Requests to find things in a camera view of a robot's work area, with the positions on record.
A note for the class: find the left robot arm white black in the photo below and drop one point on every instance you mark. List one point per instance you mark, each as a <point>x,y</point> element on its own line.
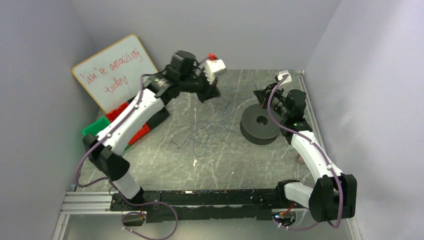
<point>184,74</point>

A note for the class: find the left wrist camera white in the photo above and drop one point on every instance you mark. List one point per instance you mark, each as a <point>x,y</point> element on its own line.
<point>214,67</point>

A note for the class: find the black spool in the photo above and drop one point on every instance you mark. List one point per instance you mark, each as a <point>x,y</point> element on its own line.
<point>257,127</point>

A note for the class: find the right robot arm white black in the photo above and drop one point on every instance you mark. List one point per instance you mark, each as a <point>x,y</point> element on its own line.
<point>333,197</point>

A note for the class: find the black bin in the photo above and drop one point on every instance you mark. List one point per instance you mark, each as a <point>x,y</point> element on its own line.
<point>155,116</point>

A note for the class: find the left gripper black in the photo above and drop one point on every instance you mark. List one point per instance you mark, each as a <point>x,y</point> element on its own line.
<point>205,89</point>

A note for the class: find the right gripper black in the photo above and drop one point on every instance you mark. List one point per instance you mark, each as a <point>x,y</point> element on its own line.
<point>266,96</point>

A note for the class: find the whiteboard with red writing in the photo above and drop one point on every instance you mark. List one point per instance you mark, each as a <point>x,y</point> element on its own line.
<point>113,75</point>

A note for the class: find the green bin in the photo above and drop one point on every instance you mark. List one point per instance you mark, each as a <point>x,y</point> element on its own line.
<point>103,124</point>

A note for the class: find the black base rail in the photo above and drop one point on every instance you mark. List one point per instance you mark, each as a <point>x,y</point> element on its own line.
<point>261,204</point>

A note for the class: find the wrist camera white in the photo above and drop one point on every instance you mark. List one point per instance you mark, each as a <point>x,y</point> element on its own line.
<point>214,67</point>
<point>284,76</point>

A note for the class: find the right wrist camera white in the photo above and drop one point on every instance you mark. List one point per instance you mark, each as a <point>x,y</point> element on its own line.
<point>284,76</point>

